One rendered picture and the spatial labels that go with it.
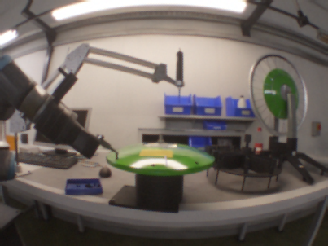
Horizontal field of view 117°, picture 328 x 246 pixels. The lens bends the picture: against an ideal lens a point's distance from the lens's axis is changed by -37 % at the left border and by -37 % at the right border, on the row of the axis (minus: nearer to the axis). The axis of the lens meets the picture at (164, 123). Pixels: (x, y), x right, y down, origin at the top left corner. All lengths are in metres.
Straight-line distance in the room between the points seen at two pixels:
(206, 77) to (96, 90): 1.01
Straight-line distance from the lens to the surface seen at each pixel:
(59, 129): 0.30
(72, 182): 0.65
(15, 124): 0.76
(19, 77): 0.32
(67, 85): 0.31
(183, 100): 1.36
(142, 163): 0.34
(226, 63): 1.56
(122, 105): 1.43
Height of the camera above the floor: 1.15
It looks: 1 degrees up
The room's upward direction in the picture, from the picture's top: 2 degrees clockwise
